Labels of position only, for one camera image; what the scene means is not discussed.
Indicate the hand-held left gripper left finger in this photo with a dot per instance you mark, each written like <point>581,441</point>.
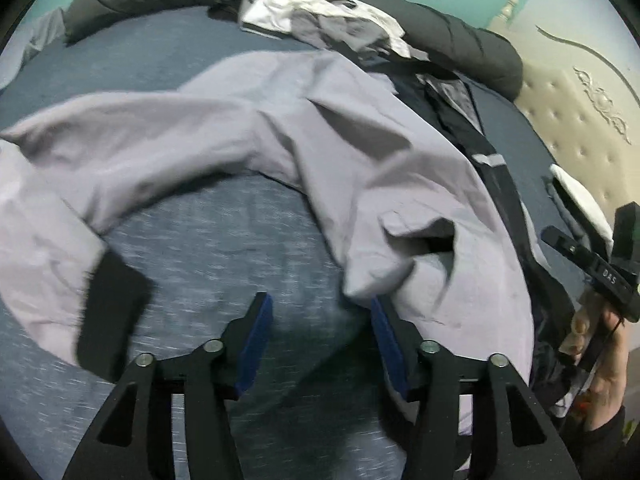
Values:
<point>257,342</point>

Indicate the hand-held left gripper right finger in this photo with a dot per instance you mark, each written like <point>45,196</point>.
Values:
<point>389,350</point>

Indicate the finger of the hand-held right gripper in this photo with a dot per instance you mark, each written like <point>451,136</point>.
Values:
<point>570,247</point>

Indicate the light grey jacket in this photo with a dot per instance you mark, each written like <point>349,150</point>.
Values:
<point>250,125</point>

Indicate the person's right forearm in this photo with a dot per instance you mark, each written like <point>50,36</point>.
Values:
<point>605,452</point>

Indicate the person's right hand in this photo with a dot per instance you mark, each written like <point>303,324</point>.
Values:
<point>607,380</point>

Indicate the cream headboard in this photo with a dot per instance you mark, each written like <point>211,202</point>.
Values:
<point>565,110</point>

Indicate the white garment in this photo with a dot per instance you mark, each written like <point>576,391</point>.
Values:
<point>285,0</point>

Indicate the cream bed post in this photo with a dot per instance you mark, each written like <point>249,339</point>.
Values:
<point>511,9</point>

